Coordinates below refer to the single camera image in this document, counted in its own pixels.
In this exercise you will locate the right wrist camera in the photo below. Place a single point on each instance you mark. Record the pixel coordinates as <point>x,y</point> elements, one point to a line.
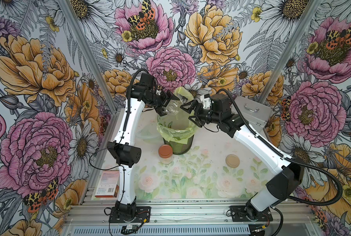
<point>206,101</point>

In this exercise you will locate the red white cardboard box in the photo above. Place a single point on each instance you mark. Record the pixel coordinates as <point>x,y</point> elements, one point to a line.
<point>107,186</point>

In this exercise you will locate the jar with red-brown lid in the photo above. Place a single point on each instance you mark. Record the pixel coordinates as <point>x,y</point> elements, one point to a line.
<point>166,154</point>

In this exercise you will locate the black mesh trash bin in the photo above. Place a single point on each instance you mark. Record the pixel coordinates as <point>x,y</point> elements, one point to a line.
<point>177,131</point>

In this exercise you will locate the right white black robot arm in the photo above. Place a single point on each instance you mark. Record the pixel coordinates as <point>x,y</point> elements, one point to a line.
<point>221,109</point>

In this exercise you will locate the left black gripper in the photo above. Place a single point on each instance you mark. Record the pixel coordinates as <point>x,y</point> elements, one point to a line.
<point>165,100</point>

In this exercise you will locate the clear plastic rice jar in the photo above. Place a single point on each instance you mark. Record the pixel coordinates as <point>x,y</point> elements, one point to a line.
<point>173,107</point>

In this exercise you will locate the yellow-green plastic bin bag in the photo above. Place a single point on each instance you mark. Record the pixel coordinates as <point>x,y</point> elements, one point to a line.
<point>184,96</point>

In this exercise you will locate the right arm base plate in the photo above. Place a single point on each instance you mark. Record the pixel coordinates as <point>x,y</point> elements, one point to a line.
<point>242,213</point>

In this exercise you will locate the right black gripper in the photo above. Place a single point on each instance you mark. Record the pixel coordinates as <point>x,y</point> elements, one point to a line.
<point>199,106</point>

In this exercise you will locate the silver aluminium case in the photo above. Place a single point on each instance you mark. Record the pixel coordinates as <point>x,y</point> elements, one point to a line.
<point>256,113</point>

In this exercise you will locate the floral table mat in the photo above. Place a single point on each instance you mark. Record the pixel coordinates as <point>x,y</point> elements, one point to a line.
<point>199,174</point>

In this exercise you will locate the aluminium front rail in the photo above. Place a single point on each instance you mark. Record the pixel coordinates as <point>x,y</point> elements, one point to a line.
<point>189,217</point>

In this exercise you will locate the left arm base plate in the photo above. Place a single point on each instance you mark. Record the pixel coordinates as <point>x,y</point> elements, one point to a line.
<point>139,214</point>

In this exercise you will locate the beige jar lid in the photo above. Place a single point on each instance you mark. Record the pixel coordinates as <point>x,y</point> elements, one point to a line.
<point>232,161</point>

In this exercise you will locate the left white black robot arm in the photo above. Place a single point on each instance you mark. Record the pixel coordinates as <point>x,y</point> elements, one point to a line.
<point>141,91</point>

